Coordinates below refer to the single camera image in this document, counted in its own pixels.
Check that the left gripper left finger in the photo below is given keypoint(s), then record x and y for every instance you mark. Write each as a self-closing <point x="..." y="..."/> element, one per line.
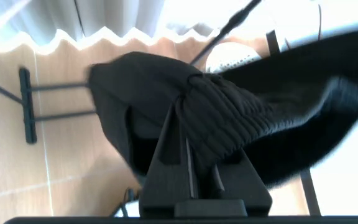
<point x="163" y="186"/>

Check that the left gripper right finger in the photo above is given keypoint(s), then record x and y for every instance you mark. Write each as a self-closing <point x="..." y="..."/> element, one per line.
<point x="247" y="189"/>

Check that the black garment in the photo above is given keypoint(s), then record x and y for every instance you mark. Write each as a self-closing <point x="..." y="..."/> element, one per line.
<point x="228" y="105"/>

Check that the white laundry basket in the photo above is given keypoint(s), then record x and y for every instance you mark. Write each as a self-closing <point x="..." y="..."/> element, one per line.
<point x="232" y="56"/>

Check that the black clothes rack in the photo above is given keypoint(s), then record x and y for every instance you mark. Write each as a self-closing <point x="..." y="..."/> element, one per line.
<point x="27" y="105"/>

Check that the beige curtain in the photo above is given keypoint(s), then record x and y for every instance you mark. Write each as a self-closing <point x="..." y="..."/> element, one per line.
<point x="113" y="15"/>

